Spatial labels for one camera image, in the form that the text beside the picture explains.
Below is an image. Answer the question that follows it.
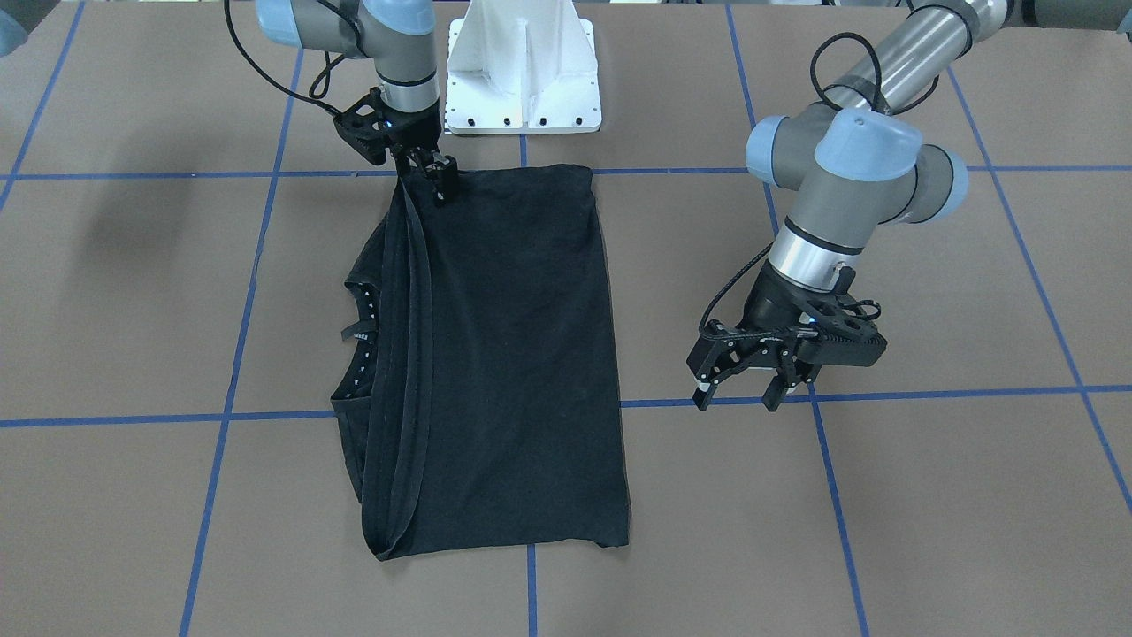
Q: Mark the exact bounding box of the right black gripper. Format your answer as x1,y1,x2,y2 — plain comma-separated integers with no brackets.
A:
385,104,458,206

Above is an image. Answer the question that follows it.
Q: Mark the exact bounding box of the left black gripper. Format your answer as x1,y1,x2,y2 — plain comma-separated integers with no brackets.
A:
688,265,850,412

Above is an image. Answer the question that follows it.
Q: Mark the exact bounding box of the black printed t-shirt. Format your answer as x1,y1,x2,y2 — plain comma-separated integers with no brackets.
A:
332,165,631,561

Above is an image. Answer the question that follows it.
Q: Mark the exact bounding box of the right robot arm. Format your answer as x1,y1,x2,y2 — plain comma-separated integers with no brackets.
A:
255,1,458,203

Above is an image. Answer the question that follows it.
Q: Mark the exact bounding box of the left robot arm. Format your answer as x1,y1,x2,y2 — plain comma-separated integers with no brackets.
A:
687,1,1129,411

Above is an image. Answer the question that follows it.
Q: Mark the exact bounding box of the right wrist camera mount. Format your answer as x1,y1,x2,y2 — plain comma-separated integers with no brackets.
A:
334,86,391,166

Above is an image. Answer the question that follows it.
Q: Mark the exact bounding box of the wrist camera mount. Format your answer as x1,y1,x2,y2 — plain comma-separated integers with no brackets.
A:
796,291,887,367
334,86,391,166

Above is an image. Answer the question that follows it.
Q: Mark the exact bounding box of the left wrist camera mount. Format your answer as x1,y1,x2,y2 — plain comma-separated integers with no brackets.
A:
796,291,887,367

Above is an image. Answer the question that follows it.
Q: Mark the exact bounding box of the white central pedestal column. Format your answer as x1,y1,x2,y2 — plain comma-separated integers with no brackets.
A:
441,1,603,136

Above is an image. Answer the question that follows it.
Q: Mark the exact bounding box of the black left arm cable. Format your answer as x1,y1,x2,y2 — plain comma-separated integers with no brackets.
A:
697,32,943,342

